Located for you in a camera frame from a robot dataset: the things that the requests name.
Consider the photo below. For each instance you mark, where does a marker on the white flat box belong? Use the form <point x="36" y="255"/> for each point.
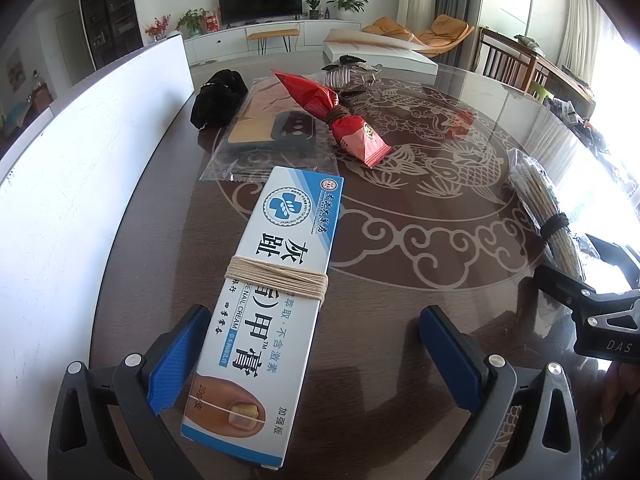
<point x="400" y="62"/>

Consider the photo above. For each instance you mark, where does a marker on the wooden stool with metal legs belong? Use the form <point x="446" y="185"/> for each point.
<point x="272" y="34"/>

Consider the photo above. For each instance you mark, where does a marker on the cotton swab bundle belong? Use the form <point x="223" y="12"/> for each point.
<point x="537" y="195"/>

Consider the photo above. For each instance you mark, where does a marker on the blue white cream box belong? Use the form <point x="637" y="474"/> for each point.
<point x="280" y="240"/>

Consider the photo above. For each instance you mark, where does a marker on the red snack packet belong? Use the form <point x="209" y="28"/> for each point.
<point x="360" y="135"/>

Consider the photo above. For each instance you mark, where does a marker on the small potted plant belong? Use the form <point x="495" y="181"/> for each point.
<point x="313" y="7"/>

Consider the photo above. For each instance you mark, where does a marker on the wooden sideboard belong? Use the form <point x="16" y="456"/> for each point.
<point x="565" y="80"/>

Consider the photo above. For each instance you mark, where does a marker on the black cloth pouch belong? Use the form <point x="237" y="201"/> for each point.
<point x="215" y="100"/>

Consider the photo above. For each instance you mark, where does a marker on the orange lounge chair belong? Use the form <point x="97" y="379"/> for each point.
<point x="445" y="30"/>

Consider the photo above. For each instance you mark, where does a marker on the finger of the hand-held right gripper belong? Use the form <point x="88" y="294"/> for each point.
<point x="615" y="255"/>
<point x="562" y="285"/>

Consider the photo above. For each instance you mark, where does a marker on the clear hair clip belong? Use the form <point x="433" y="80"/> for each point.
<point x="350" y="77"/>

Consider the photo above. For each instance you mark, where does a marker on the framed wall painting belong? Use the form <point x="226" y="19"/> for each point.
<point x="15" y="70"/>

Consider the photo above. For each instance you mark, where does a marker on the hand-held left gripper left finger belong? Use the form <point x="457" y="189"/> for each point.
<point x="175" y="360"/>

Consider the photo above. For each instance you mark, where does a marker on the red flower plant in vase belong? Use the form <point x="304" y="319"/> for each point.
<point x="157" y="27"/>

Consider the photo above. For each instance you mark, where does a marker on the wooden chair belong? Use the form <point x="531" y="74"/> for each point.
<point x="500" y="55"/>

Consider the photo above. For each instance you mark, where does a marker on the large leafy potted plant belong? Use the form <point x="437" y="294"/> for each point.
<point x="346" y="2"/>

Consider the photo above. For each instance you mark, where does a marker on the green potted plant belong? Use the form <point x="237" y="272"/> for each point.
<point x="191" y="21"/>

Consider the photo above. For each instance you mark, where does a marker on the white board panel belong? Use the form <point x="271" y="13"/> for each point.
<point x="75" y="210"/>

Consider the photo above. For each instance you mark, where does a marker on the black television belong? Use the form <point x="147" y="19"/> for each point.
<point x="260" y="0"/>

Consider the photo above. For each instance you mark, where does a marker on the white television cabinet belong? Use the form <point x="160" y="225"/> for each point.
<point x="220" y="42"/>

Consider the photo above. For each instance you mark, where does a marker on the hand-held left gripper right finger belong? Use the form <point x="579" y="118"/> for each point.
<point x="450" y="355"/>

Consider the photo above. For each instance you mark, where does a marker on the red gift box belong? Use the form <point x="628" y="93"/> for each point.
<point x="212" y="21"/>

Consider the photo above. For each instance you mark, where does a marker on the clear packet with orange card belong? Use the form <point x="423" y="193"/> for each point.
<point x="260" y="130"/>

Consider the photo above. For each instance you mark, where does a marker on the dark glass cabinet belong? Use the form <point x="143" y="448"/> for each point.
<point x="107" y="10"/>

